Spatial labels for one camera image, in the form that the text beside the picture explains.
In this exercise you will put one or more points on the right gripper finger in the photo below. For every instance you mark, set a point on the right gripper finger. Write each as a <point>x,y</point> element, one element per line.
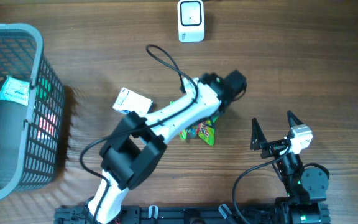
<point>293,120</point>
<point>258,140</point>

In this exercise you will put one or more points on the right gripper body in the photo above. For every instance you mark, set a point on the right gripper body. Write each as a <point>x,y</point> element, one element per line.
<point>273,148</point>

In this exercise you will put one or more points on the Haribo gummy candy bag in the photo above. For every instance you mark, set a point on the Haribo gummy candy bag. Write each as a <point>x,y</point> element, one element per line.
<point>204,130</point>

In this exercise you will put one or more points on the white blue carton box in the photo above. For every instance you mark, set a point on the white blue carton box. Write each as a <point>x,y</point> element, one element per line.
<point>128,101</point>

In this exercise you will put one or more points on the teal tissue packet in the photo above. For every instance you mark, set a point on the teal tissue packet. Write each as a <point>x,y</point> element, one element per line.
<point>15,90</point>

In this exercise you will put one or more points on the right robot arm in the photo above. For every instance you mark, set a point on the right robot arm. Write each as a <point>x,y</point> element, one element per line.
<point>305,184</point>

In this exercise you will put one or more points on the white barcode scanner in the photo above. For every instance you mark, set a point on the white barcode scanner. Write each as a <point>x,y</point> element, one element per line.
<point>191,27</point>

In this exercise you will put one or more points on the grey plastic mesh basket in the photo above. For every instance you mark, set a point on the grey plastic mesh basket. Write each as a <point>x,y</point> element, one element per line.
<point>29,135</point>

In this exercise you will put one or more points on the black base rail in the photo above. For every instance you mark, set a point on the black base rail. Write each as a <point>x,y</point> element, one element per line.
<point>261,213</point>

